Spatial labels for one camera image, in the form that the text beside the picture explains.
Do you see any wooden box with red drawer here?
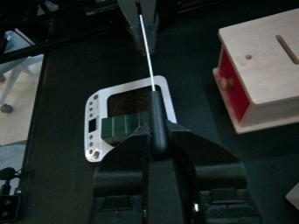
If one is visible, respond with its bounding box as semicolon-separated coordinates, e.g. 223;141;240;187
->
211;8;299;135

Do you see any silver metal rod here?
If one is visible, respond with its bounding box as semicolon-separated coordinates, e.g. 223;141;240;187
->
135;12;172;161

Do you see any black camera mount knob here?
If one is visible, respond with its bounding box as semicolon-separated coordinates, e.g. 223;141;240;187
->
0;166;19;194

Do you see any white toy kitchen scale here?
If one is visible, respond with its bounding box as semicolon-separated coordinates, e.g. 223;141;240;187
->
84;74;179;163

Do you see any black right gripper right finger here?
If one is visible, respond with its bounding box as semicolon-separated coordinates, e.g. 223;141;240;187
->
167;121;262;224

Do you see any green toy sushi roll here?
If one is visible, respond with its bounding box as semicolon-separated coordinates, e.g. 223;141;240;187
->
99;113;142;147

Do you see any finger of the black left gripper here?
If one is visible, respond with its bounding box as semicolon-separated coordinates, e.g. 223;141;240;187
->
140;0;159;55
116;0;147;55

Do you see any black metal frame bar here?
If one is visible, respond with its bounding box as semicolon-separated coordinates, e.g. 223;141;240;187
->
0;17;132;64

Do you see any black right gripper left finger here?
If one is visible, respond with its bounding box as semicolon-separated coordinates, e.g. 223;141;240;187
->
88;123;152;224

